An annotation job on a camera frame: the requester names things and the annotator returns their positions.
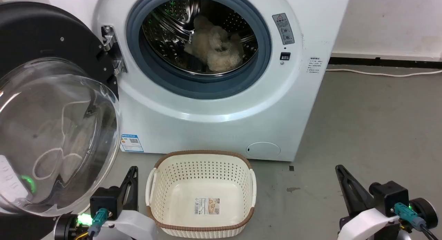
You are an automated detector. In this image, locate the metal washer door hinge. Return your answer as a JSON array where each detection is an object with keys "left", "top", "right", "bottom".
[{"left": 101, "top": 25, "right": 127, "bottom": 75}]

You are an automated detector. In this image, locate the black washer door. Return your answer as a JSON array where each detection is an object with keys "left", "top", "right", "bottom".
[{"left": 0, "top": 2, "right": 121, "bottom": 240}]

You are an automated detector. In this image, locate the black baseboard strip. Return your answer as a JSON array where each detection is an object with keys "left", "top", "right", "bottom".
[{"left": 328, "top": 56, "right": 442, "bottom": 69}]

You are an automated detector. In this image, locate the white front-load washing machine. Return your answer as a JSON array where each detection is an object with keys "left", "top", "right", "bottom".
[{"left": 93, "top": 0, "right": 352, "bottom": 162}]

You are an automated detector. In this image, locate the grey warning sticker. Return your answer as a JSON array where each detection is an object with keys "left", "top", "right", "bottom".
[{"left": 272, "top": 13, "right": 295, "bottom": 45}]

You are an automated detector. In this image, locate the steel perforated washer drum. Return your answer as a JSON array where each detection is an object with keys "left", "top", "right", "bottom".
[{"left": 142, "top": 0, "right": 259, "bottom": 75}]

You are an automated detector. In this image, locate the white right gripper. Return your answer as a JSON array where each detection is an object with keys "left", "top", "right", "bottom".
[{"left": 335, "top": 165, "right": 402, "bottom": 240}]

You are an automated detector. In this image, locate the blue QR code sticker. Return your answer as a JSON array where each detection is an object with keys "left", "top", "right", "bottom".
[{"left": 121, "top": 134, "right": 144, "bottom": 153}]

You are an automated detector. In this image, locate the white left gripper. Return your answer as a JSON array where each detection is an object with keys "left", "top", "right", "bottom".
[{"left": 103, "top": 166, "right": 158, "bottom": 240}]

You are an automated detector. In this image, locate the paper product label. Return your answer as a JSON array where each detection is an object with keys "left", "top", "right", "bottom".
[{"left": 194, "top": 198, "right": 221, "bottom": 215}]

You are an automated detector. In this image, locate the cream plastic laundry basket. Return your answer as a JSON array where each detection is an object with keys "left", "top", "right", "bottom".
[{"left": 145, "top": 150, "right": 257, "bottom": 239}]

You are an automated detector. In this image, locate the teal-plug camera cable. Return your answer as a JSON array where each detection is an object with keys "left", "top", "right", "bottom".
[
  {"left": 394, "top": 202, "right": 440, "bottom": 240},
  {"left": 87, "top": 208, "right": 109, "bottom": 238}
]

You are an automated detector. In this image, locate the teal-plug left camera cable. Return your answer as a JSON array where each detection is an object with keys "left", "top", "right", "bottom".
[{"left": 87, "top": 208, "right": 109, "bottom": 238}]

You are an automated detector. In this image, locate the cream fluffy garment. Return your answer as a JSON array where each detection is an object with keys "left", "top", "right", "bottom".
[{"left": 184, "top": 16, "right": 245, "bottom": 72}]

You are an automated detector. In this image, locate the white floor cable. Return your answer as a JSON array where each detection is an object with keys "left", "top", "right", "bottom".
[{"left": 326, "top": 68, "right": 442, "bottom": 77}]

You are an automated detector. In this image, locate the teal-plug right camera cable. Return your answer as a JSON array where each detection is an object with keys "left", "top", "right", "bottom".
[{"left": 394, "top": 202, "right": 440, "bottom": 240}]

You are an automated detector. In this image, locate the round drain filter cover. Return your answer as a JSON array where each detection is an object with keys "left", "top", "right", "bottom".
[{"left": 246, "top": 142, "right": 281, "bottom": 161}]

